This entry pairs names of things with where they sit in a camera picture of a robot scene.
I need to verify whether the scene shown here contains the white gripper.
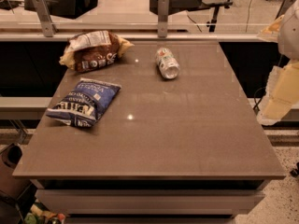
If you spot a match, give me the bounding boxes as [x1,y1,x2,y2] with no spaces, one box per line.
[257,0,299,125]

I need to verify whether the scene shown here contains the brown chip bag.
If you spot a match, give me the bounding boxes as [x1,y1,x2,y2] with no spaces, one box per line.
[59,30,134,73]

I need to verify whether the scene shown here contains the blue chip bag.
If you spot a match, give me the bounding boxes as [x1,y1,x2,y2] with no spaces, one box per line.
[46,78,121,128]

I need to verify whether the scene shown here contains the colourful items on floor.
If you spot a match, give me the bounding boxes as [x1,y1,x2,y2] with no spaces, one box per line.
[24,203,66,224]

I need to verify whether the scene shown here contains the dark bin at left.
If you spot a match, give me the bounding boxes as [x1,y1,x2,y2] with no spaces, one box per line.
[0,144,30,202]

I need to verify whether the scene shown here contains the black cable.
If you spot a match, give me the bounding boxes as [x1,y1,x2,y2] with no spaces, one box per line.
[252,86,268,112]

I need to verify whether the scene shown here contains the right metal bracket post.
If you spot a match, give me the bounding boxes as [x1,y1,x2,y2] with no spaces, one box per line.
[276,0,296,18]

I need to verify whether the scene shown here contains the left metal bracket post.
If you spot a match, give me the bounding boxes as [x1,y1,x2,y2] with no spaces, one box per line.
[32,0,57,37]

